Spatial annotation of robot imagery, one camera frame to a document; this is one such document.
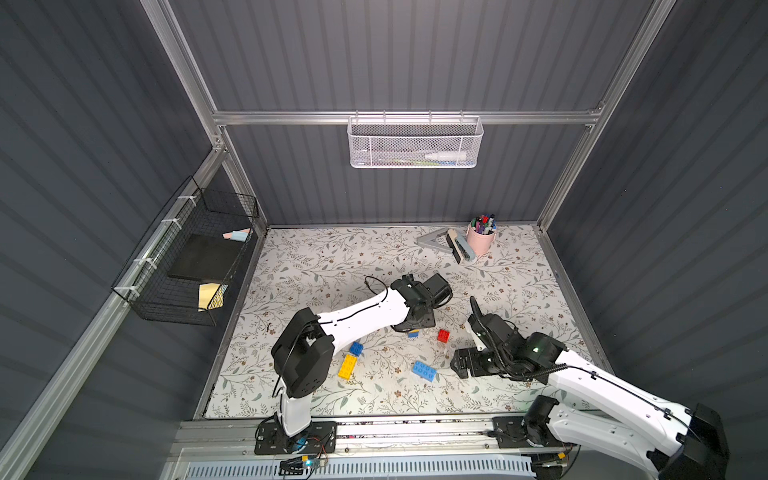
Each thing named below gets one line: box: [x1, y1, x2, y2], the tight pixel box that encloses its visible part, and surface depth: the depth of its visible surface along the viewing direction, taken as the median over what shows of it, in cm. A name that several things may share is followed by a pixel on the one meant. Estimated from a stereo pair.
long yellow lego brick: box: [338, 354, 357, 380], surface depth 86 cm
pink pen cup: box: [466, 214, 498, 256], surface depth 107 cm
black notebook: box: [167, 233, 244, 283], surface depth 74 cm
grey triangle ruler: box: [416, 227, 453, 252], surface depth 118 cm
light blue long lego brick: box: [411, 360, 437, 382], surface depth 85 cm
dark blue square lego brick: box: [349, 341, 364, 357], surface depth 88 cm
